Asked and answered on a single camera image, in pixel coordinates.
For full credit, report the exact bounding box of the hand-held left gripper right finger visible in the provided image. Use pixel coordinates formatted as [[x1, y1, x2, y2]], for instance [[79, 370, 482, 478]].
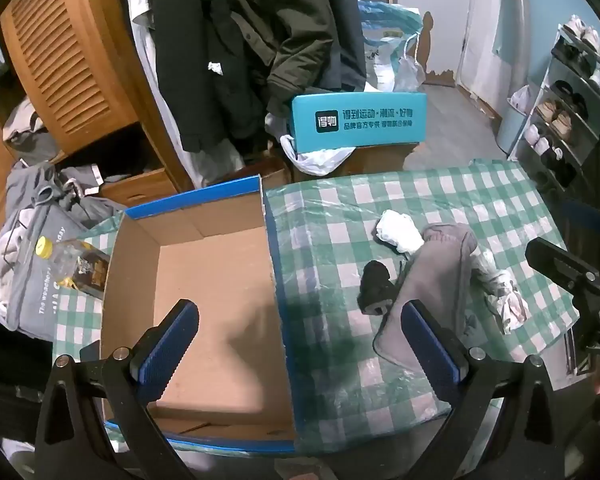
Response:
[[400, 300, 566, 480]]

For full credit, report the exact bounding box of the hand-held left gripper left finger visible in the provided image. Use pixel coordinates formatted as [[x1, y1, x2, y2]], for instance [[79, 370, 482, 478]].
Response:
[[35, 299, 201, 480]]

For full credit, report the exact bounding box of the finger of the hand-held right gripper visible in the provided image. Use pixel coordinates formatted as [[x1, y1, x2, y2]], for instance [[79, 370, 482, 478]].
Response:
[[525, 237, 600, 288], [562, 200, 600, 241]]

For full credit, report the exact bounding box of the grey long sock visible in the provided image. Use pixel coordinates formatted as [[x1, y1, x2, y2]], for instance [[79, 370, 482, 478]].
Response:
[[372, 222, 478, 361]]

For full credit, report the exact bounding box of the white patterned cloth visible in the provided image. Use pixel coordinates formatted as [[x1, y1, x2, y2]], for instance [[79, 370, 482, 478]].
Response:
[[472, 250, 531, 336]]

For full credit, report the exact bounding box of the blue-sided cardboard box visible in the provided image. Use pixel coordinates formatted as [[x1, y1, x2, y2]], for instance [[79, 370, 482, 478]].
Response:
[[100, 175, 301, 456]]

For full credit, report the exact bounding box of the black sock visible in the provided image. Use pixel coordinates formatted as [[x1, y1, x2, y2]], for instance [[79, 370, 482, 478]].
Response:
[[358, 260, 396, 316]]

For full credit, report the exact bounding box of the shoe rack with shoes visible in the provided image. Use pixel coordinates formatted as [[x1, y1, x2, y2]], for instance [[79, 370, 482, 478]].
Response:
[[522, 15, 600, 186]]

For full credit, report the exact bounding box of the white rolled sock bundle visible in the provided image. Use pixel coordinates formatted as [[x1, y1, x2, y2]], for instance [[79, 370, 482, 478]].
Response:
[[375, 210, 426, 255]]

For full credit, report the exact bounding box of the light blue waste bin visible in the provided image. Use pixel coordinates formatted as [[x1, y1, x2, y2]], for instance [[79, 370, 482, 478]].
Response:
[[496, 85, 536, 156]]

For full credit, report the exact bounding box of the yellow-capped plastic bottle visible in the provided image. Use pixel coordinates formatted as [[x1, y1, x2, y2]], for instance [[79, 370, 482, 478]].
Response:
[[35, 236, 112, 301]]

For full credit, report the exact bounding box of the green checked tablecloth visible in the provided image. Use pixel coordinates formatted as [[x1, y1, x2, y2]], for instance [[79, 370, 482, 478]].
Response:
[[52, 160, 581, 456]]

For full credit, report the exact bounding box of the grey hoodie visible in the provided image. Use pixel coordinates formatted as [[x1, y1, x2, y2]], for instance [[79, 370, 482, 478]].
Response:
[[0, 162, 126, 338]]

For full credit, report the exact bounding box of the white plastic bag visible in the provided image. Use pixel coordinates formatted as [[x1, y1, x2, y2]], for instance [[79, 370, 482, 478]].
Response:
[[279, 135, 356, 177]]

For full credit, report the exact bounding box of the white door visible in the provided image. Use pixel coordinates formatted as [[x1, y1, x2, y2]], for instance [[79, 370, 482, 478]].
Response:
[[455, 0, 526, 111]]

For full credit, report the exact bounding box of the teal shoe box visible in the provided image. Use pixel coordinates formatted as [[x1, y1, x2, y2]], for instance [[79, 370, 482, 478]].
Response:
[[291, 91, 427, 153]]

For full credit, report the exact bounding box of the clear plastic bag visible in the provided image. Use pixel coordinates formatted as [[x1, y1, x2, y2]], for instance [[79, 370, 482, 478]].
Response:
[[394, 35, 427, 92]]

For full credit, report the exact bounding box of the grey crumpled clothing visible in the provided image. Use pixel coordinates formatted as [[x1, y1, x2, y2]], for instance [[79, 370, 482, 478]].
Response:
[[2, 100, 61, 161]]

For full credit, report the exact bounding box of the blue and white large bag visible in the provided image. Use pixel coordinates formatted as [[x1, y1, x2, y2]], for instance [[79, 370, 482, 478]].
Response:
[[357, 0, 426, 93]]

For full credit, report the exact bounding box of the black hanging jacket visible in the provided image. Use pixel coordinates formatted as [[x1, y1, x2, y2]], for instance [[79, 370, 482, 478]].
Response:
[[152, 0, 266, 153]]

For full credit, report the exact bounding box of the wooden louvered cabinet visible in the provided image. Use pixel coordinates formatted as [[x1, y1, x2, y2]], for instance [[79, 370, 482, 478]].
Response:
[[0, 0, 196, 241]]

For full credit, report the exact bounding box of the dark grey hanging garment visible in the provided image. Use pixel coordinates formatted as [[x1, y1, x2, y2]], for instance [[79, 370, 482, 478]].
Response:
[[320, 0, 368, 91]]

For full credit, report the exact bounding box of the olive hanging jacket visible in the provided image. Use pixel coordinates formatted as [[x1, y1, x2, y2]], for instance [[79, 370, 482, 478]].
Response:
[[220, 0, 341, 118]]

